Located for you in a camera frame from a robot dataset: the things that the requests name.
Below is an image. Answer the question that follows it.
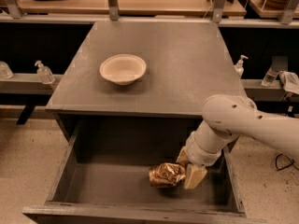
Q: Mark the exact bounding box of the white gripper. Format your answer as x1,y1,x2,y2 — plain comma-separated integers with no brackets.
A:
177,132,221,189

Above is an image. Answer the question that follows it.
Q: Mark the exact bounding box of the crushed orange can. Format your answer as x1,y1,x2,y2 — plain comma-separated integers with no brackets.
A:
149,162,186,188

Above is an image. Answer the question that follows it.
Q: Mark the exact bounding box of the grey top drawer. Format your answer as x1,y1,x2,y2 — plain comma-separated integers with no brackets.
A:
23,117,266,224

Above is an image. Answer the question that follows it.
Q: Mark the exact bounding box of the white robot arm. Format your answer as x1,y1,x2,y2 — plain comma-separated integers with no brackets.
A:
177,95,299,189

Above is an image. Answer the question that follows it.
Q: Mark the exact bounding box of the grey wooden cabinet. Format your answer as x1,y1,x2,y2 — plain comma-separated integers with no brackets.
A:
45,20,256,152

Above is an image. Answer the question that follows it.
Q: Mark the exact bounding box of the white pump bottle right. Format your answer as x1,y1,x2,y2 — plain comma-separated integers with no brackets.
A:
235,55,248,77

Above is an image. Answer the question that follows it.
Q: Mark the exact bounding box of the white paper bowl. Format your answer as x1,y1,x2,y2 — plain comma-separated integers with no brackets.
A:
99,54,147,86

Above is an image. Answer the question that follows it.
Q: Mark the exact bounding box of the clear plastic water bottle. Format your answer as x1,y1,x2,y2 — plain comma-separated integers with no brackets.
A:
262,67,280,87

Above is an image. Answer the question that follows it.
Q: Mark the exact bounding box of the clear pump bottle left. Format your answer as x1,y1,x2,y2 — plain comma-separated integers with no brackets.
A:
35,61,55,85

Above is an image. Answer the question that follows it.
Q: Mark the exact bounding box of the wooden desk behind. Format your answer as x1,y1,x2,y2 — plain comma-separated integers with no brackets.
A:
18,0,248,18

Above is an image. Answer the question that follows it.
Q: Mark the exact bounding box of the clear bottle far left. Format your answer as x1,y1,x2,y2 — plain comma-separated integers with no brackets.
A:
0,61,14,78

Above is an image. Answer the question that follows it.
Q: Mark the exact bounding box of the black floor cable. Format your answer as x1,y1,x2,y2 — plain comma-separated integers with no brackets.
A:
274,153,299,172

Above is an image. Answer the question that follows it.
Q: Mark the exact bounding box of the grey metal bracket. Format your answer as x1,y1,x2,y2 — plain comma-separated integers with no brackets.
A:
4,0,22,19
107,0,119,21
278,0,299,24
212,0,226,23

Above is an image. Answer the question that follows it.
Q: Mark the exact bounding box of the grey metal bracket far right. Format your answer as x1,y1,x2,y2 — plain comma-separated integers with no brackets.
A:
278,0,299,24

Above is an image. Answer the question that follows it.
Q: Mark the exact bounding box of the grey metal bracket middle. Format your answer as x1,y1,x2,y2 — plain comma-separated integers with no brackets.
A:
107,0,119,21

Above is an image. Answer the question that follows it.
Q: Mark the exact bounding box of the grey metal bracket left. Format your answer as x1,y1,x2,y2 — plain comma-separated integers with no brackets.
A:
4,0,22,19

